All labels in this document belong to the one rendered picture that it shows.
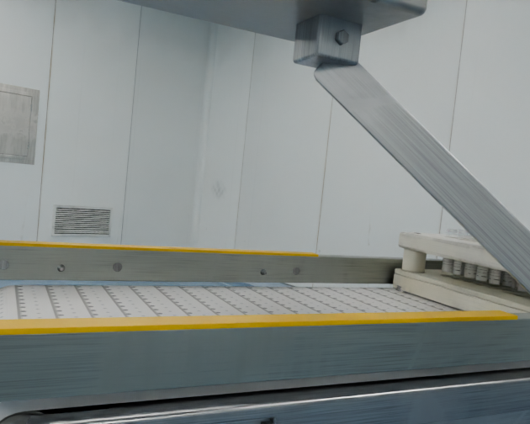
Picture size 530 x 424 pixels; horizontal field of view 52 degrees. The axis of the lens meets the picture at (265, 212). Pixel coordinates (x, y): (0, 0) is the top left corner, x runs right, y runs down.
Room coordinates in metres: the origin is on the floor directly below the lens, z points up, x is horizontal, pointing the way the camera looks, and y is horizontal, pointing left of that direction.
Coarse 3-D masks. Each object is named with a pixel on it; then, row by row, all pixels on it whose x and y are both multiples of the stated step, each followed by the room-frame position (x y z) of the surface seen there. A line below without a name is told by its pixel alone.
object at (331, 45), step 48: (336, 48) 0.31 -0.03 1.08; (336, 96) 0.32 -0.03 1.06; (384, 96) 0.32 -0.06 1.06; (384, 144) 0.32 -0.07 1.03; (432, 144) 0.31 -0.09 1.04; (432, 192) 0.31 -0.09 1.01; (480, 192) 0.31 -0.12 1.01; (480, 240) 0.31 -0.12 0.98; (528, 240) 0.30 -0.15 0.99; (528, 288) 0.30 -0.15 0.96
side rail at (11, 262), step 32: (0, 256) 0.48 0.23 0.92; (32, 256) 0.49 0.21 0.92; (64, 256) 0.50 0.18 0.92; (96, 256) 0.52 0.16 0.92; (128, 256) 0.53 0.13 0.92; (160, 256) 0.54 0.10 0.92; (192, 256) 0.56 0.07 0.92; (224, 256) 0.57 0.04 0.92; (256, 256) 0.59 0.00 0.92; (288, 256) 0.61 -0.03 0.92; (320, 256) 0.63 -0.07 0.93; (352, 256) 0.66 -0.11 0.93
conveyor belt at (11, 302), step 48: (0, 288) 0.48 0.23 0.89; (48, 288) 0.49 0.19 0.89; (96, 288) 0.50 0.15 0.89; (144, 288) 0.53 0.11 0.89; (192, 288) 0.55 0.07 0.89; (240, 288) 0.57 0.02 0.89; (288, 288) 0.60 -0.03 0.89; (336, 288) 0.63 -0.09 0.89; (384, 288) 0.66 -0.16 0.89; (240, 384) 0.31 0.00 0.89; (288, 384) 0.32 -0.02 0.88
